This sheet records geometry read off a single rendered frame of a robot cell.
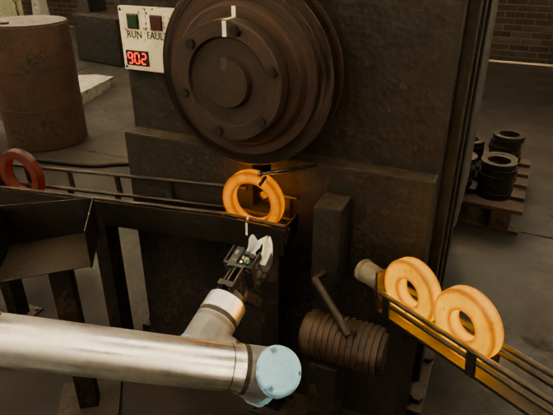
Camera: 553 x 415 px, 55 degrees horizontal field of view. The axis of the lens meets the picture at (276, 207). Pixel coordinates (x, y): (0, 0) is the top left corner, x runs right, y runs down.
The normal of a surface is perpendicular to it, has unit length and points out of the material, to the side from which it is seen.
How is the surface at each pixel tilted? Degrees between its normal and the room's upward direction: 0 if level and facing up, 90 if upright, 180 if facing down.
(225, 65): 90
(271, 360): 49
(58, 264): 5
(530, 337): 0
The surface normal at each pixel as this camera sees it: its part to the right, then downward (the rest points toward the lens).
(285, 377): 0.43, -0.30
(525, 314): 0.00, -0.89
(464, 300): -0.86, 0.24
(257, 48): -0.40, 0.42
